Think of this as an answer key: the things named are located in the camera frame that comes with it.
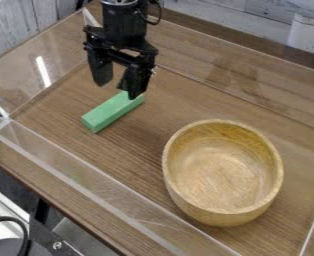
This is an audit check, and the black cable loop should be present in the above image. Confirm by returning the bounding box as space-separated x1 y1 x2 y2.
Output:
0 215 30 256

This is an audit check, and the clear acrylic corner bracket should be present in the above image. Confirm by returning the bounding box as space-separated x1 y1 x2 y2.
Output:
81 8 101 38

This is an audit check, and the white cylindrical container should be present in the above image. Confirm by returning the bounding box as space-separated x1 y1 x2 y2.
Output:
286 9 314 53

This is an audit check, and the green rectangular block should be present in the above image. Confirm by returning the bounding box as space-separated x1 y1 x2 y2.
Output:
81 91 143 133

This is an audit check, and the brown wooden bowl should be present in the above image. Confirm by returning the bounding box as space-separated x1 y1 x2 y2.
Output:
161 119 284 227

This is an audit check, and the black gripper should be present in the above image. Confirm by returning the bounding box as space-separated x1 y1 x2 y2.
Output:
83 0 158 100

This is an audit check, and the clear acrylic enclosure wall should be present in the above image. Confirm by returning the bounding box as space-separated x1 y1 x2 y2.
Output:
0 4 314 256

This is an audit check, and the grey metal clamp plate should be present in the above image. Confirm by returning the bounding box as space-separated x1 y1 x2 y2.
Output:
27 219 83 256

